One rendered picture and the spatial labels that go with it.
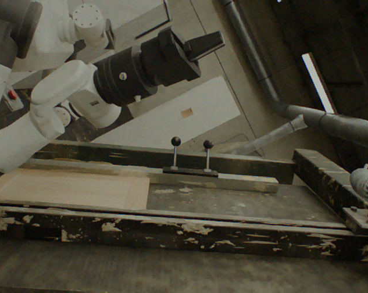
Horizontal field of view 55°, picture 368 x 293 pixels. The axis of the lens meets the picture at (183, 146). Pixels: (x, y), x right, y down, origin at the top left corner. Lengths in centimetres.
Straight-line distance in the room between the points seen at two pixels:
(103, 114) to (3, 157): 19
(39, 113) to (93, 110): 9
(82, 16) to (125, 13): 249
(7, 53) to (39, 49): 13
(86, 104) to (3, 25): 21
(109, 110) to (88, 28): 30
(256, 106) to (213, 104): 465
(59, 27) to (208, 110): 396
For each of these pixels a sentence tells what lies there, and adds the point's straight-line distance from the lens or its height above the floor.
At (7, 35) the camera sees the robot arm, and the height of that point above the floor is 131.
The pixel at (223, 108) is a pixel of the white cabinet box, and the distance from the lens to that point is 482.
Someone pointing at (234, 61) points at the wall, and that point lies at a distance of 928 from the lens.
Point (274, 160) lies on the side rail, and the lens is 158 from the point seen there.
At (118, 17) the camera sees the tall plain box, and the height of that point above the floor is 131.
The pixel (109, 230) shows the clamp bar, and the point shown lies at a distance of 87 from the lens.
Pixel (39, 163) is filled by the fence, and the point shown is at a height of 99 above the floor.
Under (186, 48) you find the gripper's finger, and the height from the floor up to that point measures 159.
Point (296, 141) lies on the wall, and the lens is 976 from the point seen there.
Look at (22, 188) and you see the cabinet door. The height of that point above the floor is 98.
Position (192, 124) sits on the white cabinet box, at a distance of 481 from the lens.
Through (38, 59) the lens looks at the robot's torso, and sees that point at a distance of 88.
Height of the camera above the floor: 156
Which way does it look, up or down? 5 degrees down
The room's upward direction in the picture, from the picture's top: 63 degrees clockwise
